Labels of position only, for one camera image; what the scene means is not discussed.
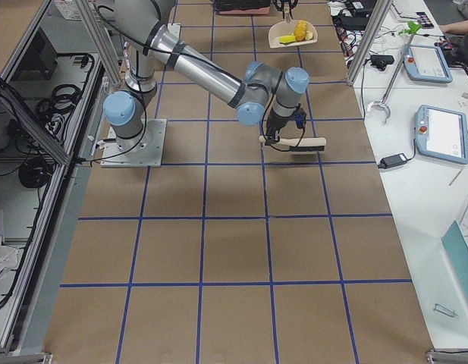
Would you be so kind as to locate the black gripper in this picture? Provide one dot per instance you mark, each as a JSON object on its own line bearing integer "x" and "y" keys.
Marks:
{"x": 286, "y": 4}
{"x": 274, "y": 124}

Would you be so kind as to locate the beige plastic dustpan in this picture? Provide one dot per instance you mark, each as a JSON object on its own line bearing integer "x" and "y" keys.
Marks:
{"x": 291, "y": 32}

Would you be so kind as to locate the beige hand brush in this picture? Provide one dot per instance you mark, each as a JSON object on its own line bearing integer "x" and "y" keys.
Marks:
{"x": 310, "y": 144}

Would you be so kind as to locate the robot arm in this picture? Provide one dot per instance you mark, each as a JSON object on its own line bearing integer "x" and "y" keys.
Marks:
{"x": 265, "y": 95}

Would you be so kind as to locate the pink bin with black bag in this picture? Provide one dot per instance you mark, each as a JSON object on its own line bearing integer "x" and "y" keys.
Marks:
{"x": 242, "y": 7}

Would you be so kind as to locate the brown potato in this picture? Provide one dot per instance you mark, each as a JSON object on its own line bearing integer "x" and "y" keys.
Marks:
{"x": 300, "y": 31}

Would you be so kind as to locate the metal grabber rod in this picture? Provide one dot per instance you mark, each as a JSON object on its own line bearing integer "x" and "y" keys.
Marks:
{"x": 381, "y": 105}

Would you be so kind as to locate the black adapter on right table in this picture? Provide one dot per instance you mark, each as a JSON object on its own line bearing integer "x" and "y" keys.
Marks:
{"x": 392, "y": 161}

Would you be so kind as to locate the blue teach pendant far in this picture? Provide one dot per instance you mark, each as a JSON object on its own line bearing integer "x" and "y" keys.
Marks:
{"x": 427, "y": 64}

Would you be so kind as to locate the blue teach pendant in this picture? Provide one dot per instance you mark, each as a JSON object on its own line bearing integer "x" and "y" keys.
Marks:
{"x": 441, "y": 133}
{"x": 427, "y": 64}

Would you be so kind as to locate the blue teach pendant near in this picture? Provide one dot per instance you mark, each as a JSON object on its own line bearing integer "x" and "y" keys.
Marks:
{"x": 441, "y": 133}

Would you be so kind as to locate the teal folder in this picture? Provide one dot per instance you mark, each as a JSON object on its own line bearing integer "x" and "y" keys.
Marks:
{"x": 456, "y": 246}

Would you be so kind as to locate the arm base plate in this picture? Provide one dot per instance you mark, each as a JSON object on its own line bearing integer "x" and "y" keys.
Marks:
{"x": 144, "y": 151}

